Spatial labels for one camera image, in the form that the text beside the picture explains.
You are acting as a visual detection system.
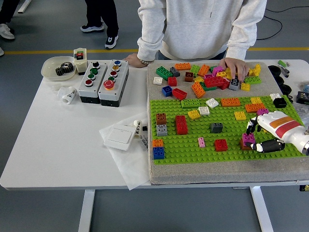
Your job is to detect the emergency-stop button control box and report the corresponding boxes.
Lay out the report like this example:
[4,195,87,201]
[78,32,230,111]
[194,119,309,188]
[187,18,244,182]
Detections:
[98,59,130,107]

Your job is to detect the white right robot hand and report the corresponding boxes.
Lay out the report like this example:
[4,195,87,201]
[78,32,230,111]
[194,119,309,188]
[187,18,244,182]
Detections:
[245,111,309,154]

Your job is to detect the grey felt mat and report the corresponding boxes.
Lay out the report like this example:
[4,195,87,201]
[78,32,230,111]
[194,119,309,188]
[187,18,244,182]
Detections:
[146,61,309,186]

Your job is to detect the white lettered pipe fitting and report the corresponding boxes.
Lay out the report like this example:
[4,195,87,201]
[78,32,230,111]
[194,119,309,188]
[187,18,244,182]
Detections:
[132,118,143,140]

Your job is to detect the person's right hand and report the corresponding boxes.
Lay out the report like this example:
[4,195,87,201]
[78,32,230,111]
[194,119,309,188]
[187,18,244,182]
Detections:
[122,53,147,69]

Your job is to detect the four-button control box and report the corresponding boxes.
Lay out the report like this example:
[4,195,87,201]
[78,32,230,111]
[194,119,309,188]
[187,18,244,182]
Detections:
[77,60,108,104]

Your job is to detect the small black box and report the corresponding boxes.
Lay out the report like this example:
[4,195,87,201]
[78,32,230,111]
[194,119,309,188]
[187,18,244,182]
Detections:
[296,91,309,105]

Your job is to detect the lime two-by-four brick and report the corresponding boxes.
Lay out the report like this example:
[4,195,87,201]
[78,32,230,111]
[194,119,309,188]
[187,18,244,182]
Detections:
[181,99,201,109]

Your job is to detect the white plastic bowl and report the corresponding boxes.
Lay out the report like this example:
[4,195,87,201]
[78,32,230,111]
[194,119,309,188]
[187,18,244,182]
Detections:
[41,56,77,81]

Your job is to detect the light grey two-by-two brick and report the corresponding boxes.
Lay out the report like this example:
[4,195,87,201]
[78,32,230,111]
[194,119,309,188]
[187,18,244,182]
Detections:
[156,124,169,137]

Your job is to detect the red upturned brick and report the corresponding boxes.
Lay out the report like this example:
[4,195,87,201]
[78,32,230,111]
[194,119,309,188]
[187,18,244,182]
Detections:
[171,87,188,101]

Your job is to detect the orange two-by-four brick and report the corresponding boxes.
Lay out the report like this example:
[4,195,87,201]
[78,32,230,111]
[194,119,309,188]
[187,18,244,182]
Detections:
[220,97,242,108]
[197,63,211,78]
[174,62,192,72]
[244,102,266,114]
[191,81,207,99]

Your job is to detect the white table leg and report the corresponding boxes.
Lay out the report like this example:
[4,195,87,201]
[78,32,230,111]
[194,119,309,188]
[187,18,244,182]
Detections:
[77,189,96,232]
[250,186,275,232]

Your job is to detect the person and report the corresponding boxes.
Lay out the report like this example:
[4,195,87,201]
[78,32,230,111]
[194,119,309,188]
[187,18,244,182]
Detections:
[0,0,20,57]
[136,0,268,61]
[80,0,120,50]

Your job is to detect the blue two-by-two brick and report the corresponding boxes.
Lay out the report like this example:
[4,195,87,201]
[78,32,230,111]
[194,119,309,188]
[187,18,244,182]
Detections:
[153,146,166,160]
[161,85,173,98]

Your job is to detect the clear plastic bag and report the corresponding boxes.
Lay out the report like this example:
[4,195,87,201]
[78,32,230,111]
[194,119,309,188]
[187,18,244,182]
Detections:
[292,102,309,119]

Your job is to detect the black two-by-two brick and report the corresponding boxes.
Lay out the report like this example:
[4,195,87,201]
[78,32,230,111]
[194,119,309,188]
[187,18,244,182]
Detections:
[273,97,288,109]

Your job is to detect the green two-by-four brick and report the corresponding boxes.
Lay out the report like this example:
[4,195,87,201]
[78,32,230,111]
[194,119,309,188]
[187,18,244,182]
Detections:
[155,66,174,81]

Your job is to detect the green studded baseplate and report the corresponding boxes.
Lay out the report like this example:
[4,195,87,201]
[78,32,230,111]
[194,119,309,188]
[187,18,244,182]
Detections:
[149,95,309,166]

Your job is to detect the red two-by-four brick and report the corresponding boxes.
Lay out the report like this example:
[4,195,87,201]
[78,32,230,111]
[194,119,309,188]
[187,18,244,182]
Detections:
[204,76,225,88]
[175,115,189,135]

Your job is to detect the grey two-by-three brick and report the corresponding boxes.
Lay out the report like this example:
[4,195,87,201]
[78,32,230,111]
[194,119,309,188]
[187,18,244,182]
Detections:
[229,78,242,91]

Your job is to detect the white wall switch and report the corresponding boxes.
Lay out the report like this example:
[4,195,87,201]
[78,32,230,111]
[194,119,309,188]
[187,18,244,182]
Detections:
[103,123,137,152]

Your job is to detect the white pipe tee fitting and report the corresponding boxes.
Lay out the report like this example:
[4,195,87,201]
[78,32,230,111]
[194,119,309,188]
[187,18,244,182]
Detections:
[57,86,78,105]

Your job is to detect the white background desk leg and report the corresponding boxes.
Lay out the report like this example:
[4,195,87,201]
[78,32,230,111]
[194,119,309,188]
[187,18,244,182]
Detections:
[17,0,32,14]

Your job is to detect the person's left hand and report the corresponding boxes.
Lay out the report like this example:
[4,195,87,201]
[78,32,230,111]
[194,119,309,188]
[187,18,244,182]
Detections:
[219,57,250,82]

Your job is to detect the dark grey two-by-two brick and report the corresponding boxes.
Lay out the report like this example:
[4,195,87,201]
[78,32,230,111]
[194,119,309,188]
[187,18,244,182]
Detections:
[169,66,182,78]
[210,122,224,134]

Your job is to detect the cream small switch box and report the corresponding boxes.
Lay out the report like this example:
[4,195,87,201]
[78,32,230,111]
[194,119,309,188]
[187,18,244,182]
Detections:
[72,47,88,76]

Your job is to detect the black floor cable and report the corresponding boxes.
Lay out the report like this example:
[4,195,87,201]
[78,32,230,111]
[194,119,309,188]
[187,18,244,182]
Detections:
[251,4,309,41]

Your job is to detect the bead bracelet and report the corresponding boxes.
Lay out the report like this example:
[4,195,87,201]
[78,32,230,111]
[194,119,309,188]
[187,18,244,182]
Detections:
[137,57,155,66]

